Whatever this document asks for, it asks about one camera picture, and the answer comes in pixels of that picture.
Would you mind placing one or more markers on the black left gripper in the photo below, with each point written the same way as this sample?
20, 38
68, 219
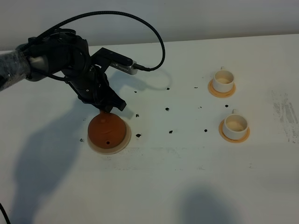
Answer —
64, 56

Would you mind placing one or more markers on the brown clay teapot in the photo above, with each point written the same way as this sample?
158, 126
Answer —
106, 130

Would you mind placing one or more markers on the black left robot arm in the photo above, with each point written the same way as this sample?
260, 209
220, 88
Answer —
14, 67

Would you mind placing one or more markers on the beige round teapot coaster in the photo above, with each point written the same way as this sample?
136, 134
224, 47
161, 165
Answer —
115, 149

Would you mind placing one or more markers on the near orange cup coaster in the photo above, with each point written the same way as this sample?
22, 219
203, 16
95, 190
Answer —
244, 138

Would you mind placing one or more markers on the orange cup coaster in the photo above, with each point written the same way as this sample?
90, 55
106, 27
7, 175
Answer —
220, 94
244, 138

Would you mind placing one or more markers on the far orange cup coaster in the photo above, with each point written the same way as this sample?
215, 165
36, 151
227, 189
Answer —
220, 94

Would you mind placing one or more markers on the far white teacup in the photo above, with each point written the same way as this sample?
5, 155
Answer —
223, 80

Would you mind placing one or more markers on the white teacup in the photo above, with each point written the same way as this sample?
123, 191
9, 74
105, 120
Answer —
223, 80
235, 125

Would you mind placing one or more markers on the near white teacup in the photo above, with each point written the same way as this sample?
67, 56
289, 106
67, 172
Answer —
235, 125

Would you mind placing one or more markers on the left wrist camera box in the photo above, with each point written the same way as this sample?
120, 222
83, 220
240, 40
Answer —
105, 58

